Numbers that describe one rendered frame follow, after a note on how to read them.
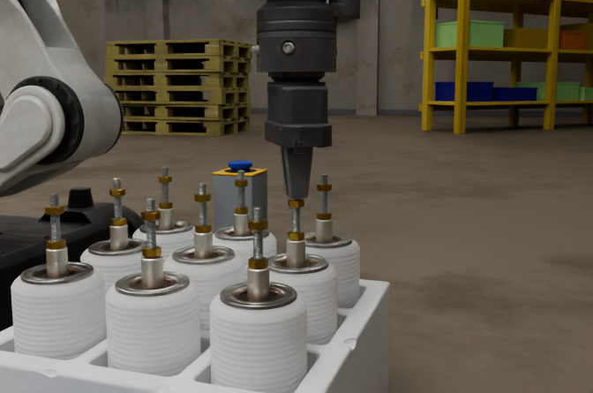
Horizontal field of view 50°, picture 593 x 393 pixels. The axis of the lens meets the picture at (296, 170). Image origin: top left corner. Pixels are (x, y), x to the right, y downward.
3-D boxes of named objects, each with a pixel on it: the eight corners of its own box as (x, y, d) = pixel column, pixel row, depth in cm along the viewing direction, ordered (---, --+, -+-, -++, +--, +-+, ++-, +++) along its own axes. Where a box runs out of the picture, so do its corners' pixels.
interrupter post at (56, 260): (41, 277, 70) (40, 248, 70) (60, 272, 72) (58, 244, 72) (56, 281, 69) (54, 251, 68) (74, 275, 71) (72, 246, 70)
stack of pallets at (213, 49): (102, 133, 588) (99, 41, 576) (148, 127, 666) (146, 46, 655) (221, 137, 554) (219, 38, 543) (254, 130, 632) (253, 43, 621)
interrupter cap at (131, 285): (105, 299, 63) (104, 292, 63) (126, 276, 70) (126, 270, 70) (182, 299, 63) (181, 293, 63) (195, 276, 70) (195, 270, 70)
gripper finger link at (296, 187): (283, 198, 72) (283, 142, 71) (311, 196, 73) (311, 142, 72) (287, 200, 71) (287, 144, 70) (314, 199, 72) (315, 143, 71)
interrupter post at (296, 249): (295, 271, 72) (295, 242, 72) (281, 267, 74) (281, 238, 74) (311, 267, 74) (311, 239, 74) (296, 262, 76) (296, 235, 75)
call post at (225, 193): (214, 356, 109) (211, 174, 104) (231, 341, 115) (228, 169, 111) (253, 362, 106) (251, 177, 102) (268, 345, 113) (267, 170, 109)
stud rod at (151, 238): (146, 272, 66) (145, 200, 65) (147, 268, 67) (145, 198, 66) (157, 271, 66) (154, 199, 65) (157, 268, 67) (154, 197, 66)
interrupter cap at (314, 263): (293, 281, 69) (293, 275, 69) (250, 266, 74) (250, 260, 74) (342, 268, 74) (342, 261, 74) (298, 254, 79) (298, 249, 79)
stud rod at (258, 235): (262, 281, 63) (261, 206, 62) (264, 283, 62) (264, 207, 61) (252, 281, 63) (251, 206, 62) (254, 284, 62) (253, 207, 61)
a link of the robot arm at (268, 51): (354, 147, 67) (355, 31, 66) (264, 149, 65) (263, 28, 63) (319, 137, 79) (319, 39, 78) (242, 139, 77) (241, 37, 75)
